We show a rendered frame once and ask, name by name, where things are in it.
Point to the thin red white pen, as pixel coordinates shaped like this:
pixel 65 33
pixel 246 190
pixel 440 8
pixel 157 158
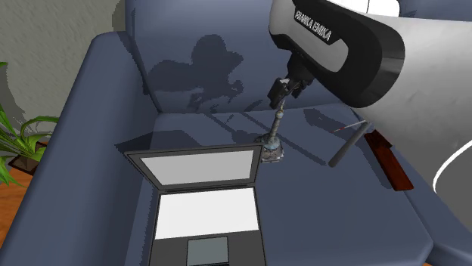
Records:
pixel 346 127

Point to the black open laptop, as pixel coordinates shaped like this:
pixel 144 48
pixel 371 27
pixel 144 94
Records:
pixel 206 213

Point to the grey cylindrical stick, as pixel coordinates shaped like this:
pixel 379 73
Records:
pixel 348 144

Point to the grey tower figurine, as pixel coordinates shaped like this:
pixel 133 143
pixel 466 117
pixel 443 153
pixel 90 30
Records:
pixel 273 143

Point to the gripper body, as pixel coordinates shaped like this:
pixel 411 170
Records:
pixel 291 73

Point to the green potted plant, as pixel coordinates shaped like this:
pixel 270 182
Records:
pixel 16 143

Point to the blue grey sofa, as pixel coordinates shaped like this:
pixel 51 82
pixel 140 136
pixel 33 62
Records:
pixel 317 206

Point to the dark red wooden block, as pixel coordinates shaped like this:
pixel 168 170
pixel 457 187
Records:
pixel 389 162

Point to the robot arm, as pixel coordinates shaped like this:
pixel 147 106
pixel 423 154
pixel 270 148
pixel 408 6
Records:
pixel 424 95

